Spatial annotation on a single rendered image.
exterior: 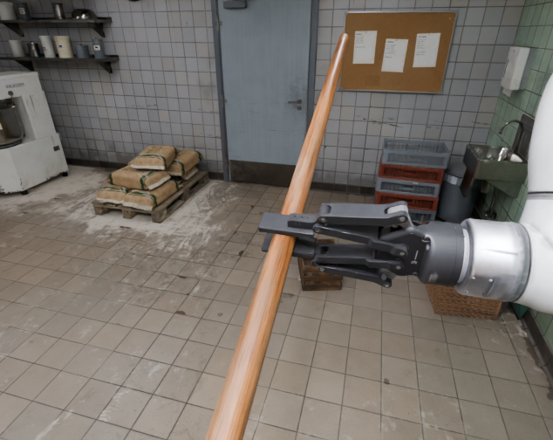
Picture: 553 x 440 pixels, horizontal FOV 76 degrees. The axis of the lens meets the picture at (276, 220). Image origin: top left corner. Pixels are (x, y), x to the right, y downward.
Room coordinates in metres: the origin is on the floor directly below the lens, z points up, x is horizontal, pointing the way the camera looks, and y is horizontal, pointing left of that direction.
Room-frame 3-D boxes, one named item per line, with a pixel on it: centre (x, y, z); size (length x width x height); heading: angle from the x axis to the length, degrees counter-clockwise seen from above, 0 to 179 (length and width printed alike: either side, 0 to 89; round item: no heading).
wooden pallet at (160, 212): (3.90, 1.42, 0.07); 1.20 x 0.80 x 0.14; 165
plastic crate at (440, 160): (3.44, -1.36, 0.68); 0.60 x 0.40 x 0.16; 75
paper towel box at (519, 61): (3.24, -2.02, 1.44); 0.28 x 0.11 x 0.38; 165
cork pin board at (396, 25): (3.92, -1.17, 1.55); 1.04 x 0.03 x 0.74; 75
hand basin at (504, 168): (2.79, -1.77, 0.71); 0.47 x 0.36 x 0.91; 165
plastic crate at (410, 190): (3.45, -1.35, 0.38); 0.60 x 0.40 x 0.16; 73
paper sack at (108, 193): (3.66, 1.68, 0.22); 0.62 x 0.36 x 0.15; 170
